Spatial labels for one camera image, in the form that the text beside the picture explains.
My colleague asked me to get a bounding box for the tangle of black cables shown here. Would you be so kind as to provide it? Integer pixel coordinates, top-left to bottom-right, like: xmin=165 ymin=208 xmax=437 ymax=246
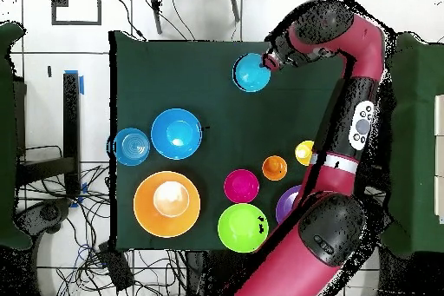
xmin=16 ymin=144 xmax=188 ymax=296

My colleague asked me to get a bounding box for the yellow cup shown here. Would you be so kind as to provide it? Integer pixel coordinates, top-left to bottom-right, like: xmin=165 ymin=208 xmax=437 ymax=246
xmin=294 ymin=140 xmax=315 ymax=167

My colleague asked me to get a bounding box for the black stand bar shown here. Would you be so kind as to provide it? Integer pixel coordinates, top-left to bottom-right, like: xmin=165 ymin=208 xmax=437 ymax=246
xmin=16 ymin=71 xmax=82 ymax=200

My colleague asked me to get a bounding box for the dark green tablecloth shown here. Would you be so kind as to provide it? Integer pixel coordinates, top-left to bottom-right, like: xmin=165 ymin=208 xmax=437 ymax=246
xmin=108 ymin=30 xmax=349 ymax=252

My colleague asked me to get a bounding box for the white boxes stack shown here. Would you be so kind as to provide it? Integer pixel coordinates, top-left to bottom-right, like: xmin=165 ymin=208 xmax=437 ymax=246
xmin=434 ymin=94 xmax=444 ymax=225

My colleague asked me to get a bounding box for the small ribbed teal bowl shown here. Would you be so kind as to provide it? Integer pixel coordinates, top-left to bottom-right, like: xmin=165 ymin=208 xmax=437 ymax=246
xmin=232 ymin=52 xmax=271 ymax=94

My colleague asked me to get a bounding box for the green cloth side table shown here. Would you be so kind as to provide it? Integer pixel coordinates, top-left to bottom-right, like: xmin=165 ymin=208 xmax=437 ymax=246
xmin=0 ymin=21 xmax=30 ymax=251
xmin=379 ymin=30 xmax=444 ymax=259

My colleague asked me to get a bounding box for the large blue bowl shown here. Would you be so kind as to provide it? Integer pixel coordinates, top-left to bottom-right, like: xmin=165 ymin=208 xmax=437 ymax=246
xmin=150 ymin=108 xmax=203 ymax=161

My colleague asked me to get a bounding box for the green bowl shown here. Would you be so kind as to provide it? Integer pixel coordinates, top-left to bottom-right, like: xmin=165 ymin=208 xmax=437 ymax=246
xmin=217 ymin=202 xmax=270 ymax=253

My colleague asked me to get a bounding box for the shallow blue bowl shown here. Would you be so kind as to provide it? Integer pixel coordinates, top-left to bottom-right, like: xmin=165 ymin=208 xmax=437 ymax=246
xmin=113 ymin=127 xmax=151 ymax=167

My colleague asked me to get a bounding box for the dark grey chair with knob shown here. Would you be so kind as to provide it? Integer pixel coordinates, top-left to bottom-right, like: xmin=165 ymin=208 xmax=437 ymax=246
xmin=13 ymin=197 xmax=74 ymax=240

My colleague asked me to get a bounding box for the orange cup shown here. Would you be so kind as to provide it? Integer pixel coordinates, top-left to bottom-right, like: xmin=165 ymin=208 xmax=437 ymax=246
xmin=261 ymin=155 xmax=288 ymax=181

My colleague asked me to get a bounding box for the pink red bowl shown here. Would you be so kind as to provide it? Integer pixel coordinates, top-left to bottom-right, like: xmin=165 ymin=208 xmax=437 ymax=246
xmin=223 ymin=168 xmax=260 ymax=204

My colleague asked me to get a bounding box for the black power box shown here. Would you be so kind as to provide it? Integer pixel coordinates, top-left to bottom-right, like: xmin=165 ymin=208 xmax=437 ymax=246
xmin=97 ymin=241 xmax=135 ymax=293

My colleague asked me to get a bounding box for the large yellow bowl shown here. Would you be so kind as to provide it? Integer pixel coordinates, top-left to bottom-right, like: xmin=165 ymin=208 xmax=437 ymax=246
xmin=133 ymin=170 xmax=201 ymax=239

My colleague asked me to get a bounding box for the purple bowl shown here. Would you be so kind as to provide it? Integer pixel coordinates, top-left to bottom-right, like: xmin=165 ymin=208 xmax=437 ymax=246
xmin=275 ymin=184 xmax=303 ymax=225

